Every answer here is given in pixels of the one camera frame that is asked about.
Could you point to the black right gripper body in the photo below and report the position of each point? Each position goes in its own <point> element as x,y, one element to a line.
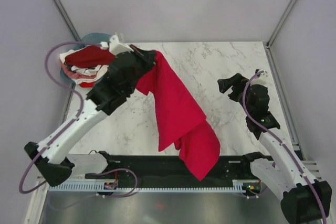
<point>239,82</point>

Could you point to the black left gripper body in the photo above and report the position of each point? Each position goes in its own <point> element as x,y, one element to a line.
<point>144,64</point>

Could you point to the bright red t-shirt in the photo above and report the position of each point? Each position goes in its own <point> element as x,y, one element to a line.
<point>181,121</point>

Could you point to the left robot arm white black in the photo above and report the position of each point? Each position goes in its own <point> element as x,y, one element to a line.
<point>51,156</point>

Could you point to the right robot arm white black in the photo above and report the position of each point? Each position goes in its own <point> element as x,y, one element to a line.
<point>303,198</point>

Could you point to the dark red folded shirt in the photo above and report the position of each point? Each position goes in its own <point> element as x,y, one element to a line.
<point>90,56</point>

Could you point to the blue plastic basket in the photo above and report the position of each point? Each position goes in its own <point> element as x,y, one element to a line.
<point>95,38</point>

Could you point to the red shirt bottom of pile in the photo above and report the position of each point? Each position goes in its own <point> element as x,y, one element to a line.
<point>86,84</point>

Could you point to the pink folded shirt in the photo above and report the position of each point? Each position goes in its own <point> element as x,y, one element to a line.
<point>90,75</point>

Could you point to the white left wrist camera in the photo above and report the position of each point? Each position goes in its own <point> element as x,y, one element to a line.
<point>114,46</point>

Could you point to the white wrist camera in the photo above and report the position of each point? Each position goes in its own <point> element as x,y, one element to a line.
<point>114,46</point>
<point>261,73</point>

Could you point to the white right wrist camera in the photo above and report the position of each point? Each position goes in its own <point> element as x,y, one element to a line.
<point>261,73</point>

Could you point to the light blue cable duct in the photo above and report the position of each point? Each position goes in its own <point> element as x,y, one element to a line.
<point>108,186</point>

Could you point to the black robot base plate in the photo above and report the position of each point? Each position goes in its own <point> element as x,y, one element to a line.
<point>171,170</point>

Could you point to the left aluminium frame post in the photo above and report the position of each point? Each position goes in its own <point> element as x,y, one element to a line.
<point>67,20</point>

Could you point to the aluminium frame post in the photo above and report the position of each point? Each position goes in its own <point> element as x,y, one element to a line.
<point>67,20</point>
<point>280,24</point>

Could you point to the right aluminium frame post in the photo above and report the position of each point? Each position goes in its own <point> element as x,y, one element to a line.
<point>280,24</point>

